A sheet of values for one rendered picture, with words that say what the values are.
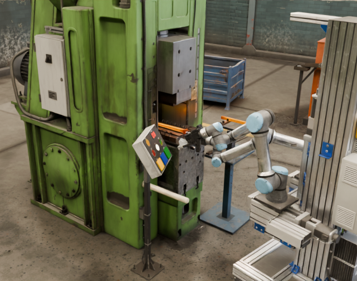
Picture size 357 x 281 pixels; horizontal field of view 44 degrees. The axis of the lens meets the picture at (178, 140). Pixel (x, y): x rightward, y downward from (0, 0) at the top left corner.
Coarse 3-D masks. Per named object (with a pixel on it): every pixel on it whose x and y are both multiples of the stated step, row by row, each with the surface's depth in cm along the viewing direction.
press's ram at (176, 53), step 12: (168, 36) 353; (180, 36) 354; (168, 48) 334; (180, 48) 339; (192, 48) 351; (168, 60) 338; (180, 60) 343; (192, 60) 355; (168, 72) 341; (180, 72) 347; (192, 72) 360; (168, 84) 345; (180, 84) 351; (192, 84) 364
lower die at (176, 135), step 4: (168, 124) 390; (160, 128) 381; (164, 128) 382; (168, 128) 379; (164, 132) 376; (168, 132) 373; (172, 132) 374; (176, 132) 374; (180, 132) 372; (168, 136) 368; (172, 136) 368; (176, 136) 368; (180, 136) 369; (168, 140) 370; (172, 140) 367; (176, 140) 365
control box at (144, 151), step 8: (152, 128) 325; (144, 136) 310; (152, 136) 319; (160, 136) 333; (136, 144) 303; (144, 144) 303; (152, 144) 314; (160, 144) 326; (136, 152) 305; (144, 152) 304; (152, 152) 308; (160, 152) 321; (144, 160) 306; (152, 160) 305; (168, 160) 328; (152, 168) 307; (152, 176) 310
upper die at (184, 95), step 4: (160, 92) 359; (180, 92) 353; (184, 92) 358; (188, 92) 362; (160, 96) 360; (164, 96) 358; (168, 96) 355; (172, 96) 353; (176, 96) 350; (180, 96) 355; (184, 96) 359; (188, 96) 364; (164, 100) 359; (168, 100) 356; (172, 100) 354; (176, 100) 352; (180, 100) 356; (184, 100) 361
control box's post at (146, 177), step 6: (144, 168) 327; (144, 174) 329; (144, 180) 331; (144, 186) 334; (144, 192) 336; (144, 198) 338; (144, 204) 340; (144, 210) 342; (144, 216) 344; (150, 240) 353; (150, 246) 356; (150, 252) 358; (150, 258) 360
